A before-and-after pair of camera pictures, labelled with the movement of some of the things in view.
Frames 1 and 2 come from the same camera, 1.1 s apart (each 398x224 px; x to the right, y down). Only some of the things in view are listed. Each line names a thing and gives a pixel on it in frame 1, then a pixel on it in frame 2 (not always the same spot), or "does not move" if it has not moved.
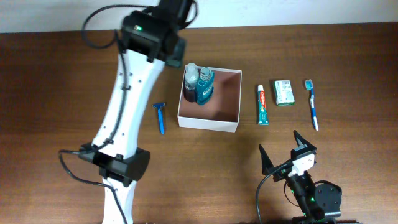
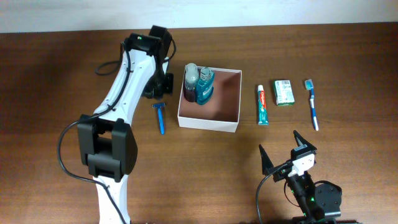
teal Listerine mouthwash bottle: x=205 y=86 does not move
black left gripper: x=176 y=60 → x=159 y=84
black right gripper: x=267 y=162 does not move
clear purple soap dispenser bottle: x=191 y=75 does not move
